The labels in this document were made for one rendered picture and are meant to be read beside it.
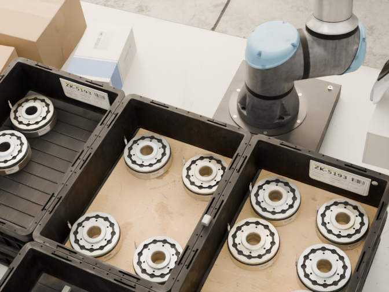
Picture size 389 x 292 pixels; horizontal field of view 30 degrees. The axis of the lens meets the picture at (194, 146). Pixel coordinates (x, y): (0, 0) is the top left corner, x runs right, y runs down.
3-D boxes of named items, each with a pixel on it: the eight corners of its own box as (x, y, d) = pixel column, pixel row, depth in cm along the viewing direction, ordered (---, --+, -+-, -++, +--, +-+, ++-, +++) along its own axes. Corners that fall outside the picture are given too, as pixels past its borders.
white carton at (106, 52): (114, 105, 188) (109, 82, 180) (72, 99, 190) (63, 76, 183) (136, 50, 199) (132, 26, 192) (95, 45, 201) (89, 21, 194)
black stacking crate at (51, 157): (29, 90, 178) (17, 57, 169) (135, 125, 169) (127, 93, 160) (-70, 218, 158) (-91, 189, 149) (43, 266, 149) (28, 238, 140)
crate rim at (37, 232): (129, 98, 161) (128, 91, 159) (254, 138, 152) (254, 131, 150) (31, 244, 141) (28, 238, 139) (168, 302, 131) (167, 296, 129)
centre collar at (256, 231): (248, 225, 145) (248, 223, 144) (270, 235, 143) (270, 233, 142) (236, 244, 142) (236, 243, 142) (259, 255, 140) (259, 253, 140)
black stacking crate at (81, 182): (136, 126, 169) (128, 93, 160) (254, 165, 159) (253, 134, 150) (44, 266, 148) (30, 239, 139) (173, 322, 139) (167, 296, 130)
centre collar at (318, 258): (314, 252, 140) (314, 251, 139) (340, 259, 138) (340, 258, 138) (308, 275, 137) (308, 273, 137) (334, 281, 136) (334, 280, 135)
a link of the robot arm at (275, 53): (239, 64, 173) (239, 19, 162) (294, 55, 174) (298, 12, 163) (249, 100, 165) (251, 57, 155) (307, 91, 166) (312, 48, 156)
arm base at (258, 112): (248, 78, 183) (249, 49, 176) (305, 92, 180) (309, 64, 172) (228, 120, 175) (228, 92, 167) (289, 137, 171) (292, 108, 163)
